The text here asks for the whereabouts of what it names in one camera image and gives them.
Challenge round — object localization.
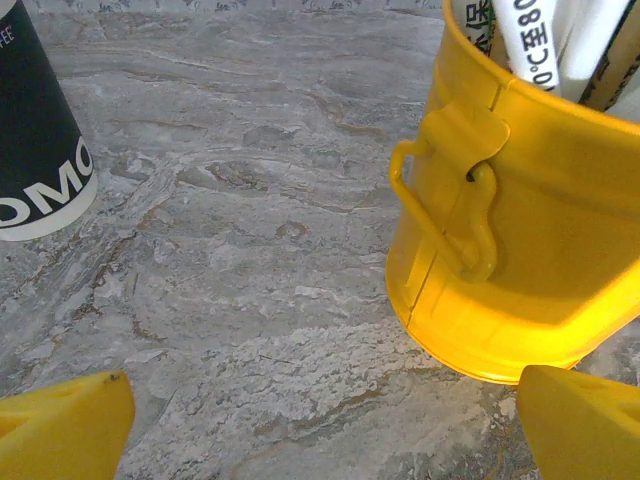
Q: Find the yellow metal bucket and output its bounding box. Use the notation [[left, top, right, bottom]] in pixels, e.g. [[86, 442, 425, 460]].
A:
[[387, 0, 640, 386]]

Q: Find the black takeout coffee cup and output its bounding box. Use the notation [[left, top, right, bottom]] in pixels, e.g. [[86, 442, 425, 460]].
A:
[[0, 0, 99, 242]]

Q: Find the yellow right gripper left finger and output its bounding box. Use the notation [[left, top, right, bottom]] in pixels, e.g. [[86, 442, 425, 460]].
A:
[[0, 370, 137, 480]]

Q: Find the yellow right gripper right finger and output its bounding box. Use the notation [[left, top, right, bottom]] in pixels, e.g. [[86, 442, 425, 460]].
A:
[[514, 364, 640, 480]]

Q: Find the brown paper wrapped straw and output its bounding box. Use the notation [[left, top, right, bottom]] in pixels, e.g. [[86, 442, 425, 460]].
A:
[[582, 0, 640, 114]]

